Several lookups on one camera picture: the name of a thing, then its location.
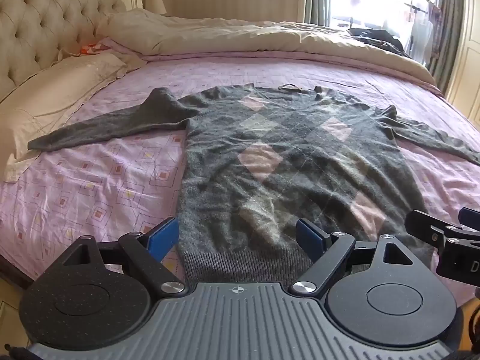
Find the pink patterned bedsheet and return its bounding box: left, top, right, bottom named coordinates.
left=0, top=37, right=480, bottom=297

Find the rack of hanging clothes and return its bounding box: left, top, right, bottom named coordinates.
left=404, top=0, right=444, bottom=65

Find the cream pillow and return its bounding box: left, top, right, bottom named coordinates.
left=0, top=52, right=127, bottom=184

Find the pile of dark clothes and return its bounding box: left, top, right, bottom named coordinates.
left=347, top=26, right=406, bottom=56

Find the cream tufted headboard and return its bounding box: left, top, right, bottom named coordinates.
left=0, top=0, right=144, bottom=96

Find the grey argyle sweater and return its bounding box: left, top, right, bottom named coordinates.
left=28, top=82, right=480, bottom=284

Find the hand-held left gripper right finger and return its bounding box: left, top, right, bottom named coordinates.
left=289, top=218, right=413, bottom=297

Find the cream wardrobe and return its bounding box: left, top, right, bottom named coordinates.
left=447, top=0, right=480, bottom=119

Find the orange patterned cloth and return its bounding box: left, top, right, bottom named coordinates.
left=80, top=40, right=110, bottom=55

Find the cream duvet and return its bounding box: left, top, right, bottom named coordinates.
left=97, top=9, right=437, bottom=85

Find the bedside lamp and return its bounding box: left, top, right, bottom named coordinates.
left=144, top=0, right=168, bottom=16

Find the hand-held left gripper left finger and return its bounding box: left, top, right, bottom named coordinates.
left=62, top=217, right=186, bottom=297

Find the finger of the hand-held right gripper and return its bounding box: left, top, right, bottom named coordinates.
left=457, top=205, right=480, bottom=231
left=406, top=209, right=464, bottom=241

